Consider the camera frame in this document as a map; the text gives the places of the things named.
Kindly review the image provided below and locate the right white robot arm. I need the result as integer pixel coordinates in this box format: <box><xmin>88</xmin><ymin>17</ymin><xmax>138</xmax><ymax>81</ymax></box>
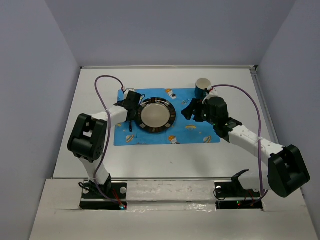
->
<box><xmin>181</xmin><ymin>97</ymin><xmax>311</xmax><ymax>198</ymax></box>

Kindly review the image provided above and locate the black rimmed cream plate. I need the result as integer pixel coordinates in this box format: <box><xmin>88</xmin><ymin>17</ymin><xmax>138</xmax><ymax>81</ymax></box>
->
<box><xmin>135</xmin><ymin>97</ymin><xmax>177</xmax><ymax>134</ymax></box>

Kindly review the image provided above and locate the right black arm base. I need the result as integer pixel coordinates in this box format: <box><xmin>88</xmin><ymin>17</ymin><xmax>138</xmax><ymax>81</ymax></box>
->
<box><xmin>213</xmin><ymin>169</ymin><xmax>263</xmax><ymax>210</ymax></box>

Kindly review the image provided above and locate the blue space-print cloth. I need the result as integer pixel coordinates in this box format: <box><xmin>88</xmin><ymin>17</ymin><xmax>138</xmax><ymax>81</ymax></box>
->
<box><xmin>114</xmin><ymin>88</ymin><xmax>220</xmax><ymax>146</ymax></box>

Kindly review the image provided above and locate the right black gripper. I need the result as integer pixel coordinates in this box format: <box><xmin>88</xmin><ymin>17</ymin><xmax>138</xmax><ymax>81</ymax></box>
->
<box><xmin>181</xmin><ymin>97</ymin><xmax>217</xmax><ymax>126</ymax></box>

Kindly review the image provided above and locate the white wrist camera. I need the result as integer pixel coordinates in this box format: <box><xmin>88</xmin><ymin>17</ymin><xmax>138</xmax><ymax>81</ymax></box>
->
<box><xmin>202</xmin><ymin>86</ymin><xmax>219</xmax><ymax>104</ymax></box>
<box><xmin>121</xmin><ymin>87</ymin><xmax>136</xmax><ymax>100</ymax></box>

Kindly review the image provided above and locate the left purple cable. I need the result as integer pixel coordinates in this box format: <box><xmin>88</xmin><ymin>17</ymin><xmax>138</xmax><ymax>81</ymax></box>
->
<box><xmin>94</xmin><ymin>75</ymin><xmax>125</xmax><ymax>208</ymax></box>

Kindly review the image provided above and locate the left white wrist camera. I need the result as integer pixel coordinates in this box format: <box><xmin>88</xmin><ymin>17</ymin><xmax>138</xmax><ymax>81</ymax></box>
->
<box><xmin>121</xmin><ymin>87</ymin><xmax>136</xmax><ymax>100</ymax></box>

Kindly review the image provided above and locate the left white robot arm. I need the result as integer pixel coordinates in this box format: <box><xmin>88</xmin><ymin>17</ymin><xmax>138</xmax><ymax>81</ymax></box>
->
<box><xmin>67</xmin><ymin>90</ymin><xmax>142</xmax><ymax>198</ymax></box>

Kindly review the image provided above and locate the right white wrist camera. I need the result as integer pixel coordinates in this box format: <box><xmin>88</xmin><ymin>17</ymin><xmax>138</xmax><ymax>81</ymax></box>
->
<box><xmin>202</xmin><ymin>86</ymin><xmax>219</xmax><ymax>104</ymax></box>

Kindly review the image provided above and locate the teal cup cream inside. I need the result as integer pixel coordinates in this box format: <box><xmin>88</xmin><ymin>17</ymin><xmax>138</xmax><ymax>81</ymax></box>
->
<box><xmin>194</xmin><ymin>78</ymin><xmax>211</xmax><ymax>100</ymax></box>

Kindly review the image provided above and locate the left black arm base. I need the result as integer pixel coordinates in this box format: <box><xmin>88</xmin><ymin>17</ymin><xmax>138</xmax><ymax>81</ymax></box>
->
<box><xmin>78</xmin><ymin>180</ymin><xmax>128</xmax><ymax>211</ymax></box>

